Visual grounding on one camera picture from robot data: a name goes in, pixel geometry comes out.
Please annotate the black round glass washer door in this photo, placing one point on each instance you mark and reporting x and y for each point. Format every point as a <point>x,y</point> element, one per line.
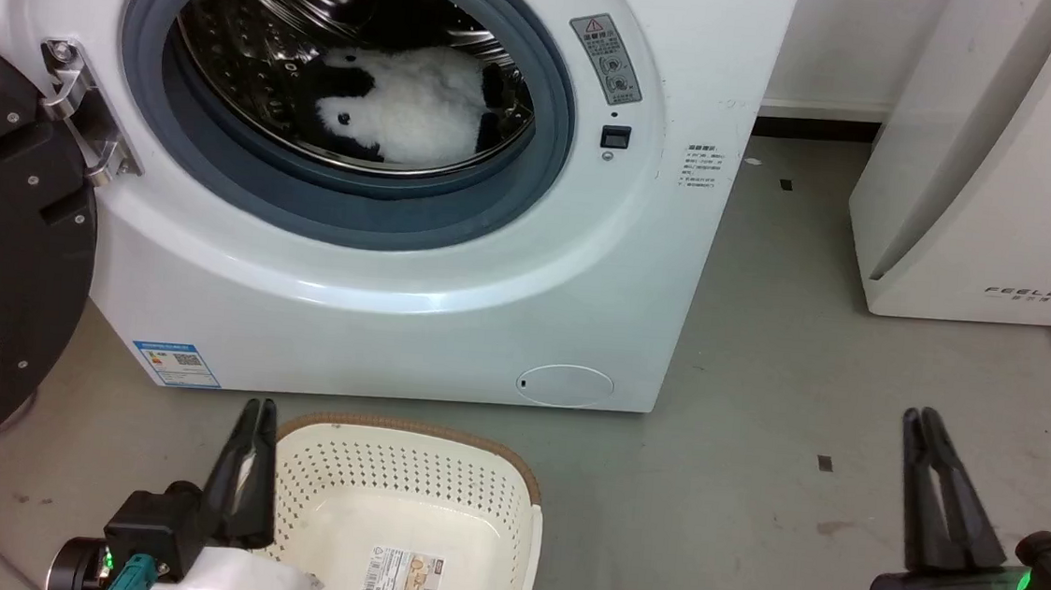
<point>24,227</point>

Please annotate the white product label sticker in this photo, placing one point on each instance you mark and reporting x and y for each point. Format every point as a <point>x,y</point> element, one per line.
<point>403,577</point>

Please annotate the small printed text sticker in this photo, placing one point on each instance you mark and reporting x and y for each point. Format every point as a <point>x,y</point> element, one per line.
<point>700,166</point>

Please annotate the cream perforated laundry basket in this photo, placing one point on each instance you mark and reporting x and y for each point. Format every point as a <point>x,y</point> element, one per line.
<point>471,516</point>

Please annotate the blue energy label sticker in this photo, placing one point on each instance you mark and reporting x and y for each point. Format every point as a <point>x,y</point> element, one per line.
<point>175,364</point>

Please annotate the white Feelbird appliance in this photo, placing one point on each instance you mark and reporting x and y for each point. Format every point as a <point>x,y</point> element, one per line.
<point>985,181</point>

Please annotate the steel perforated washer drum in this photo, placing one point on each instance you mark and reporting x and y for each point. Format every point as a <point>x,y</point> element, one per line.
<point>255,39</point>

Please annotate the grey warning sticker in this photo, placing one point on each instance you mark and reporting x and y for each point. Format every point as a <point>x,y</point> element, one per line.
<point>606,57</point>

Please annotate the black door lock latch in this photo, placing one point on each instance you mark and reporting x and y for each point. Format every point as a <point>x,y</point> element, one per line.
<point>616,137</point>

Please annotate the oval white filter cover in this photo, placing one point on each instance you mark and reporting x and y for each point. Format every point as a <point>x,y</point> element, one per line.
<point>565,386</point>

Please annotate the grey rubber door gasket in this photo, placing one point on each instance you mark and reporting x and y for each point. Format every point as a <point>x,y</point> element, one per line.
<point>326,209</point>

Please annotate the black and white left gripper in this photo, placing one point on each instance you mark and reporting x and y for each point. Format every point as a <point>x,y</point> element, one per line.
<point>160,529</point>

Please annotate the black and white plush panda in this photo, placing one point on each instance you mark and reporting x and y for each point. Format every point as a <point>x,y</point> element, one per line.
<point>428,109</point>

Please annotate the white front-load washing machine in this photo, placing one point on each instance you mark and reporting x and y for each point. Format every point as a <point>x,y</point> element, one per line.
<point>392,322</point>

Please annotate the chrome door hinge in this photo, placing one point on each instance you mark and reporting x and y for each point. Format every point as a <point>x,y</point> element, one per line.
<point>81,105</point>

